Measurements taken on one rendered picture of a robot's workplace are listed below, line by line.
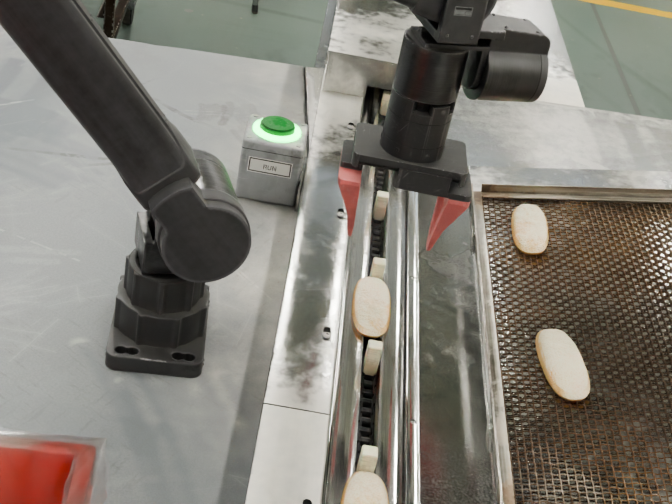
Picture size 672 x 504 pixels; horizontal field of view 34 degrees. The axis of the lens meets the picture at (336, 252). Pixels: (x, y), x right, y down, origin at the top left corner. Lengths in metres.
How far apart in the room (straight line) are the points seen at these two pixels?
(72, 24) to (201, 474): 0.36
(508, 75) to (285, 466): 0.38
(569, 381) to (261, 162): 0.47
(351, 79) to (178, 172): 0.59
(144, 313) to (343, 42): 0.61
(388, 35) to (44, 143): 0.50
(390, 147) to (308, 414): 0.24
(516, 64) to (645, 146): 0.71
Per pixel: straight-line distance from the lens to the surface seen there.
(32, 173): 1.26
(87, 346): 1.01
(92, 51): 0.85
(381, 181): 1.30
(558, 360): 0.96
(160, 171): 0.90
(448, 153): 0.99
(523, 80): 0.96
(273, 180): 1.24
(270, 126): 1.23
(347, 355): 0.99
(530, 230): 1.14
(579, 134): 1.62
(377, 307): 1.04
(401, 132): 0.95
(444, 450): 0.97
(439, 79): 0.92
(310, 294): 1.04
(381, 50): 1.46
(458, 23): 0.90
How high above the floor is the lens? 1.45
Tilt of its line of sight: 32 degrees down
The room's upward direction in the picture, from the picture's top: 12 degrees clockwise
